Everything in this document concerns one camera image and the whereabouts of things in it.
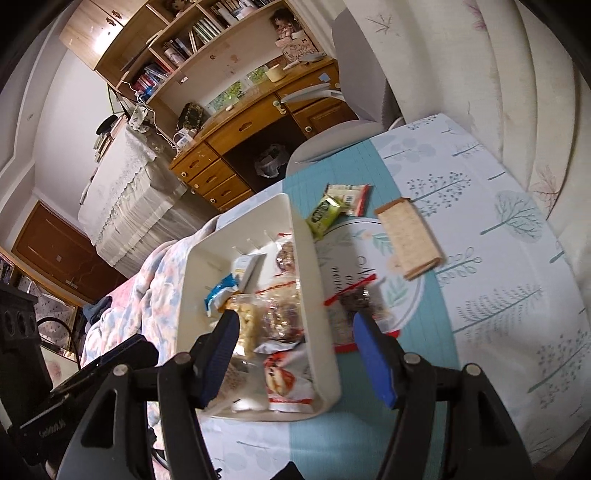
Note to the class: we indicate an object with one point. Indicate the wooden desk with drawers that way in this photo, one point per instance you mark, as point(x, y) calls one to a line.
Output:
point(240, 124)

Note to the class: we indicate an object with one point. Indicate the dark patterned tin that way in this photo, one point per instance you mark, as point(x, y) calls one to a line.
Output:
point(191, 115)

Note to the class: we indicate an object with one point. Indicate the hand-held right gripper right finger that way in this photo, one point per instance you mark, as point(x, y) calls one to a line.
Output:
point(374, 364)

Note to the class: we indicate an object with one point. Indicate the red white cartoon packet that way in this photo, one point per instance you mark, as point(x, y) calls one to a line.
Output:
point(284, 381)

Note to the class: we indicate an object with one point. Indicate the clear nut date packet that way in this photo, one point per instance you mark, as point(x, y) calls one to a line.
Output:
point(286, 256)
point(281, 318)

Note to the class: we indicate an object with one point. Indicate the row of striped books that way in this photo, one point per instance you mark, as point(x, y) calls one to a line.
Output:
point(207, 30)

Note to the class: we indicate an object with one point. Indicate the brown wooden door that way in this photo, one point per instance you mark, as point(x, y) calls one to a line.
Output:
point(60, 254)

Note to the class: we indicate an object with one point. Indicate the pale office chair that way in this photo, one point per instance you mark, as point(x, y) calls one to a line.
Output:
point(360, 69)

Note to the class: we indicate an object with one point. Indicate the lace cloth covered furniture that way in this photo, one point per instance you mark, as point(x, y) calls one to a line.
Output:
point(124, 198)

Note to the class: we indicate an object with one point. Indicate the wooden bookshelf hutch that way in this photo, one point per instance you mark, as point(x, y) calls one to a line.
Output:
point(217, 64)

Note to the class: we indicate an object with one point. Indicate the green white snack packet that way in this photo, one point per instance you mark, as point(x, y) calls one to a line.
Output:
point(323, 216)

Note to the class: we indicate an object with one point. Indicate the patterned white jug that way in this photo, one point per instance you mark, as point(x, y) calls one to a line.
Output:
point(137, 116)

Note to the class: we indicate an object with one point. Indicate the clear puffed snack packet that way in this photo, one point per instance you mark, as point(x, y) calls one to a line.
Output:
point(247, 323)
point(235, 383)

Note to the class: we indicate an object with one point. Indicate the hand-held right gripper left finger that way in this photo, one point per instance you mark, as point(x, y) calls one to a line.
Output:
point(219, 364)

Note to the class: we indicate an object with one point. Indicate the cream round container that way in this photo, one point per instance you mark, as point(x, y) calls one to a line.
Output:
point(275, 74)

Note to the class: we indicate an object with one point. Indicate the row of colourful books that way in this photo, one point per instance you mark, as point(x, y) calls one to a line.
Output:
point(154, 77)

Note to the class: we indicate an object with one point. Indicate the cream padded headboard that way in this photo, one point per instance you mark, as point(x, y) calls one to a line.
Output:
point(508, 92)

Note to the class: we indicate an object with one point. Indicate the doll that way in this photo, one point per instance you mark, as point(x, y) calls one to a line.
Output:
point(282, 25)

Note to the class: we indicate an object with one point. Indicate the waste bin with bag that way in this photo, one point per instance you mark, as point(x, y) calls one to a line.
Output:
point(271, 161)

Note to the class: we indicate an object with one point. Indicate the cream plastic tray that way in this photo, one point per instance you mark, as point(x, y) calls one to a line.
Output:
point(217, 249)

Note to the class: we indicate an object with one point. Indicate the dark seaweed red label packet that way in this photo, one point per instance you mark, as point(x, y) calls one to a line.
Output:
point(355, 302)

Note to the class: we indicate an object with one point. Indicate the green photo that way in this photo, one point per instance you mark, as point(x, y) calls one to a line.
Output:
point(256, 74)
point(228, 96)

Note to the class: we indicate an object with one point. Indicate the patterned white box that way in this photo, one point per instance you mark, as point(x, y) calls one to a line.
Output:
point(298, 48)

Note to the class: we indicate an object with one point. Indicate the tree print tablecloth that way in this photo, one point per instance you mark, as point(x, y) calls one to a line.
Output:
point(485, 277)

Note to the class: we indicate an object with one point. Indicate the brown cracker packet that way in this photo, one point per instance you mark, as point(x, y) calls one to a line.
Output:
point(408, 237)

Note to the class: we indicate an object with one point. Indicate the red edged cream packet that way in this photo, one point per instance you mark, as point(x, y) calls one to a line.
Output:
point(353, 196)

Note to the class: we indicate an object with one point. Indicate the blue sticky note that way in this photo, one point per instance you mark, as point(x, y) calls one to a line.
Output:
point(326, 78)

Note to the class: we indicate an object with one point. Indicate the blue snack packet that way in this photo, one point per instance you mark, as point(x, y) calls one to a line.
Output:
point(220, 290)

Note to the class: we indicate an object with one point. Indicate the black device with round holes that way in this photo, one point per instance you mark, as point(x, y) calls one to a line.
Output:
point(16, 323)

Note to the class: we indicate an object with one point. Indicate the floral blanket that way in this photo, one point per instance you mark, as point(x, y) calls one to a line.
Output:
point(152, 286)

